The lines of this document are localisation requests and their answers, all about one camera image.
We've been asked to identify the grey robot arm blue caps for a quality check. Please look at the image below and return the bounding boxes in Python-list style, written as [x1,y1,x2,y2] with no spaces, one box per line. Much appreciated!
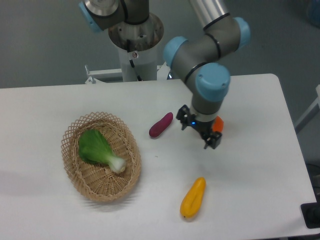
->
[78,0,251,149]

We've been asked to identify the woven wicker basket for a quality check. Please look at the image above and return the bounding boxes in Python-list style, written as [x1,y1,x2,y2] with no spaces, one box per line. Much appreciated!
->
[61,112,142,202]

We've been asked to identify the orange tangerine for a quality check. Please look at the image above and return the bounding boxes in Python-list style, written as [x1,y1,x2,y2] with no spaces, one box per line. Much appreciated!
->
[212,116,224,133]

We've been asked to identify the white frame at right edge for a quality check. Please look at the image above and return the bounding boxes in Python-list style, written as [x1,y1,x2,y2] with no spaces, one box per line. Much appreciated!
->
[294,85,320,134]

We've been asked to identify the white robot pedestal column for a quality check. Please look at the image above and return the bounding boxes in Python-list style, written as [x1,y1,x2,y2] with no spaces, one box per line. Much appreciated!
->
[117,47,157,82]

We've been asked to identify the purple sweet potato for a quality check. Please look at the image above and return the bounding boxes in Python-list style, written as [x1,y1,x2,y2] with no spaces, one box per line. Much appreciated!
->
[148,112,173,138]

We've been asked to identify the black box at table edge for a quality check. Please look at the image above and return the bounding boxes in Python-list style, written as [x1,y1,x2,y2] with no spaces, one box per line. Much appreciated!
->
[300,202,320,229]

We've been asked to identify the white metal mounting frame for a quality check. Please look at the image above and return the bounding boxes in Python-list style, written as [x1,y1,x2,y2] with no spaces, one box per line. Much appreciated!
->
[84,62,174,84]

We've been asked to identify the green bok choy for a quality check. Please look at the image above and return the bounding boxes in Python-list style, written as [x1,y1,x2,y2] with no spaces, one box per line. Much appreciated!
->
[78,129,127,174]

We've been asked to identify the yellow papaya toy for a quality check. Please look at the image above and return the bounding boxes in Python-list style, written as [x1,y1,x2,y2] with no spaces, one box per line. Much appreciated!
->
[180,177,207,220]

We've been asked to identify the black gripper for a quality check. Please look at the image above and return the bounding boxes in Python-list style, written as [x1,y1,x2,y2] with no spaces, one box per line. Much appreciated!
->
[176,105,223,149]

